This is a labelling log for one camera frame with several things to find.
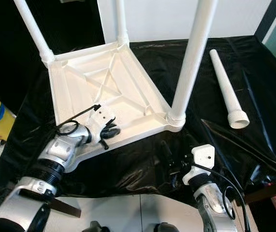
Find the white plastic table leg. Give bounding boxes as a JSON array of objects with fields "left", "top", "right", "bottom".
[
  {"left": 167, "top": 0, "right": 218, "bottom": 129},
  {"left": 14, "top": 0, "right": 56, "bottom": 66},
  {"left": 209, "top": 48, "right": 250, "bottom": 130},
  {"left": 115, "top": 0, "right": 130, "bottom": 46}
]

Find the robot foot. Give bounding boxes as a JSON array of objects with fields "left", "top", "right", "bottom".
[
  {"left": 87, "top": 221, "right": 112, "bottom": 232},
  {"left": 155, "top": 222, "right": 179, "bottom": 232}
]

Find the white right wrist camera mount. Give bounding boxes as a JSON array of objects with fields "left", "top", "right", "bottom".
[{"left": 182, "top": 144, "right": 216, "bottom": 187}]

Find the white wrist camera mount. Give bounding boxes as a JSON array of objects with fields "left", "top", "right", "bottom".
[
  {"left": 89, "top": 104, "right": 116, "bottom": 143},
  {"left": 182, "top": 144, "right": 216, "bottom": 187}
]

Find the white plastic table top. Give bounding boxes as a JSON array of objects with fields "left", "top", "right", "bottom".
[{"left": 48, "top": 41, "right": 187, "bottom": 165}]

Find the black door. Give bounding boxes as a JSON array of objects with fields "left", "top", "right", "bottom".
[{"left": 0, "top": 0, "right": 106, "bottom": 104}]

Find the dark wooden table leg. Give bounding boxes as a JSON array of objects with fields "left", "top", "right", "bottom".
[
  {"left": 244, "top": 181, "right": 276, "bottom": 203},
  {"left": 51, "top": 196, "right": 81, "bottom": 218}
]

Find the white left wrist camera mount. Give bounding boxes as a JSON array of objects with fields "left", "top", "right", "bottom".
[{"left": 89, "top": 104, "right": 116, "bottom": 143}]

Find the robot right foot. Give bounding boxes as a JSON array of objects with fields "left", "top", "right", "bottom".
[{"left": 155, "top": 222, "right": 179, "bottom": 232}]

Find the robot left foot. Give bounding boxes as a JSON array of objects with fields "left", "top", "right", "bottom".
[{"left": 87, "top": 221, "right": 112, "bottom": 232}]

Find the black plastic table cover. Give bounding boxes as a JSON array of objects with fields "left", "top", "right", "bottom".
[{"left": 0, "top": 35, "right": 276, "bottom": 208}]

